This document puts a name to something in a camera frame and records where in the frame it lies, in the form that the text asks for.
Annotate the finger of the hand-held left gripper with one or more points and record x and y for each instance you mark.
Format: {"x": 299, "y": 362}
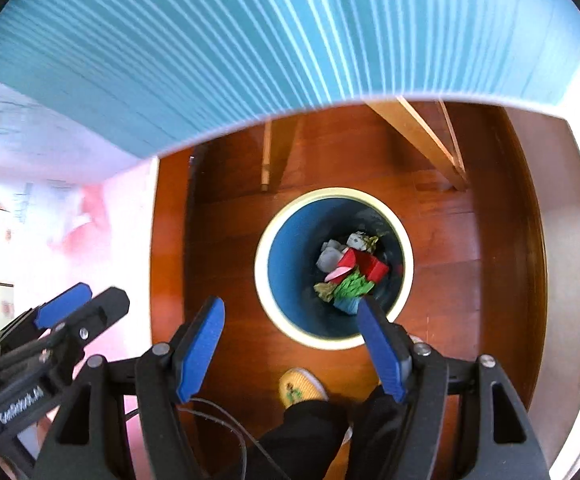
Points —
{"x": 105, "y": 310}
{"x": 62, "y": 305}

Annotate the black trousers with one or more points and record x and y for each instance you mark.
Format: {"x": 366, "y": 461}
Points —
{"x": 300, "y": 435}

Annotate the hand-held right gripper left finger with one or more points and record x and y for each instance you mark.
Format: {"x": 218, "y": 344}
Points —
{"x": 200, "y": 355}

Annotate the gold foil wrapper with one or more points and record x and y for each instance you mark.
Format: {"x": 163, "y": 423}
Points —
{"x": 325, "y": 291}

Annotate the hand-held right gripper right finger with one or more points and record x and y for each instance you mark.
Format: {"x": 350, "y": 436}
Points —
{"x": 382, "y": 350}

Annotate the yellow knitted slipper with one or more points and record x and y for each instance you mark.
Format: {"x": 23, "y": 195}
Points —
{"x": 302, "y": 385}

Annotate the red cloth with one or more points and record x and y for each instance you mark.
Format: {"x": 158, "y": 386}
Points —
{"x": 367, "y": 265}

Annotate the green wrapper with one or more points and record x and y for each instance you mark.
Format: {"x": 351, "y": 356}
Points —
{"x": 354, "y": 285}

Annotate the wooden table leg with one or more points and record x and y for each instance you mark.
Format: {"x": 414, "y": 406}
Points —
{"x": 282, "y": 155}
{"x": 419, "y": 140}

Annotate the dark blue bin cream rim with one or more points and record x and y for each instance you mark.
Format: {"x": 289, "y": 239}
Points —
{"x": 290, "y": 260}

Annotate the black white wrapper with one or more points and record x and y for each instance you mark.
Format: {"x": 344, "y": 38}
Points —
{"x": 362, "y": 241}

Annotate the blue printed tablecloth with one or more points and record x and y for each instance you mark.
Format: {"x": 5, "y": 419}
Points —
{"x": 270, "y": 35}

